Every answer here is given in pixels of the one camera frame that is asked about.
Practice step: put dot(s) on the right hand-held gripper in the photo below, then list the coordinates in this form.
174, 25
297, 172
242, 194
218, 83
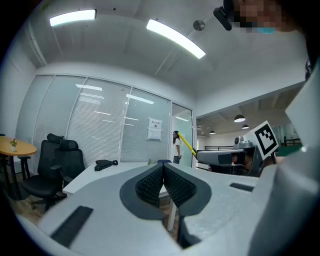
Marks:
255, 160

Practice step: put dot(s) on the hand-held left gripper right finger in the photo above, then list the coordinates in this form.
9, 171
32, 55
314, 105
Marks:
190, 195

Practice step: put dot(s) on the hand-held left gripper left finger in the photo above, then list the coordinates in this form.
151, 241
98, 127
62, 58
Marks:
142, 200

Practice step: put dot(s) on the green plant in white pot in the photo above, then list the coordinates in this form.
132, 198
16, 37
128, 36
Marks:
149, 162

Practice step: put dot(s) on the blue chair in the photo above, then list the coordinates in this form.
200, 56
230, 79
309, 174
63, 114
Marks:
164, 161

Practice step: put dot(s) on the black sling bag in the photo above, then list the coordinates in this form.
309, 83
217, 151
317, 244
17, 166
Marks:
103, 164

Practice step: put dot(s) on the white paper poster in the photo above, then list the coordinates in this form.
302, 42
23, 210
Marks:
154, 128

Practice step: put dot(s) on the black office chair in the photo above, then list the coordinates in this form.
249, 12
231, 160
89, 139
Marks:
47, 152
68, 162

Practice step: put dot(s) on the long ceiling light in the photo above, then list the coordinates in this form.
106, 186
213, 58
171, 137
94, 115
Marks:
72, 17
175, 37

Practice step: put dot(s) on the black stool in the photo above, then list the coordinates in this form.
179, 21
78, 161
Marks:
24, 162

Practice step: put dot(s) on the round wooden table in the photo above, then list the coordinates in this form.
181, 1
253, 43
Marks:
22, 148

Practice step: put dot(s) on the round ceiling disc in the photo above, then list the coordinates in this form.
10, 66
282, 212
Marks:
199, 25

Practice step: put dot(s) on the small flower pot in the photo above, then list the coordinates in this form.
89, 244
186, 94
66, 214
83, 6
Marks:
13, 146

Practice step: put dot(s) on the person's head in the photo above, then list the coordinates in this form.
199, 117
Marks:
260, 12

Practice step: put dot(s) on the black head camera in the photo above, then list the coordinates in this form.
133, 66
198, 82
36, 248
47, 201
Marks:
222, 16

